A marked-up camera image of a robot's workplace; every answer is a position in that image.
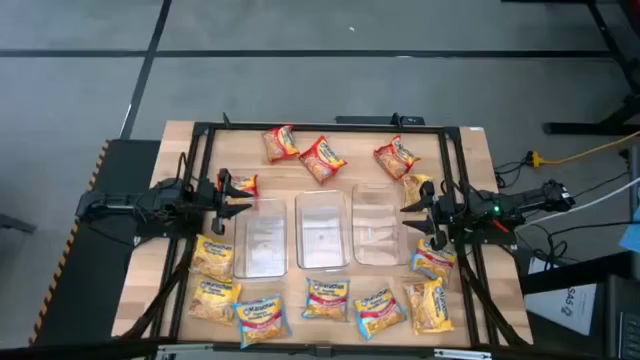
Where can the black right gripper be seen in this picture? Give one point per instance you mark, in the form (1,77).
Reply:
(442,215)

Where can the clear plastic bin with label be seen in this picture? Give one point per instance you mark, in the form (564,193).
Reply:
(260,240)

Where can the black floor stand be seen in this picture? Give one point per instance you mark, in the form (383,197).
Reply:
(575,128)

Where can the blue-edged Maruchan ramen pack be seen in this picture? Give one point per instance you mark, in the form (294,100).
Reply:
(261,320)
(379,311)
(326,299)
(433,262)

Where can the black aluminium table frame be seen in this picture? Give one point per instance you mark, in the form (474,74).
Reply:
(325,127)

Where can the silver metal bracket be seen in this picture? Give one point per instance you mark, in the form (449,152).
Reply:
(462,354)

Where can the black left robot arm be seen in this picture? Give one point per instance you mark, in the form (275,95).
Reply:
(150,205)

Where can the white paper sheet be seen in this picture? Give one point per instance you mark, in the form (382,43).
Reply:
(560,307)

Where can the black equipment case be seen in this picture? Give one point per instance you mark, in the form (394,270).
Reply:
(622,325)

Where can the black platform with hazard stripes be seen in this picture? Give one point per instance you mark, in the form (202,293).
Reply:
(90,300)

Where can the yellow Maruchan ramen pack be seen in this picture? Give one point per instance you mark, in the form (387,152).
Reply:
(429,312)
(213,257)
(215,300)
(412,187)

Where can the black mounting bar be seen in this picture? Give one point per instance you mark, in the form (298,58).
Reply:
(370,120)

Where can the dark furniture foot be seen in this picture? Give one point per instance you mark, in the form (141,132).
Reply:
(17,223)

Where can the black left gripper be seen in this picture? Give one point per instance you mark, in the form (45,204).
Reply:
(207,200)

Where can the blue sheet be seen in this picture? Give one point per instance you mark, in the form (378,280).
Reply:
(632,237)

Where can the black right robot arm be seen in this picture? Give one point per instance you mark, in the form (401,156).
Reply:
(500,207)

